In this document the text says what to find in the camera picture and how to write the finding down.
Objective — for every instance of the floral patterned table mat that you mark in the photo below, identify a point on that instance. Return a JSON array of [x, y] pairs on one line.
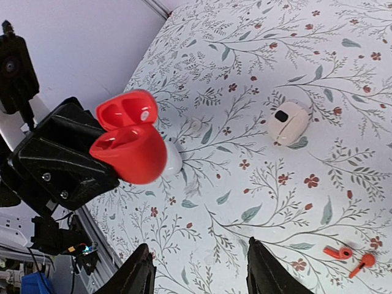
[[231, 64]]

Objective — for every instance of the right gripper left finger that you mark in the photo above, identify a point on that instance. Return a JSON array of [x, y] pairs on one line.
[[137, 274]]

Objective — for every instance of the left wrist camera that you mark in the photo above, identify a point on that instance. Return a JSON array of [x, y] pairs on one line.
[[19, 82]]

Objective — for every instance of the red earbud charging case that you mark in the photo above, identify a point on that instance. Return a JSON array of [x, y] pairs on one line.
[[131, 144]]

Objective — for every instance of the white earbud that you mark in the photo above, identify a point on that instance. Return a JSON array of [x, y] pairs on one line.
[[196, 125]]

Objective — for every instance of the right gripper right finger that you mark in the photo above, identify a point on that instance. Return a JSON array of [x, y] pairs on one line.
[[266, 275]]

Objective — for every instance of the beige earbud charging case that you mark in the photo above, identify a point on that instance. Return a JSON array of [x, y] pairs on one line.
[[288, 122]]

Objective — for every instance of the front aluminium rail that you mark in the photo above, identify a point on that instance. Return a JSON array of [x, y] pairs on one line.
[[107, 262]]

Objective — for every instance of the white oval earbud case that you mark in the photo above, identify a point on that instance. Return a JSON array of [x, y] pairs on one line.
[[174, 162]]

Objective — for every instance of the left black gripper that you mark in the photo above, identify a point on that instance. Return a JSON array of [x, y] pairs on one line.
[[54, 163]]

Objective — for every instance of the orange earbud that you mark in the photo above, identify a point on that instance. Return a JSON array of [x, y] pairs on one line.
[[344, 253], [367, 261]]

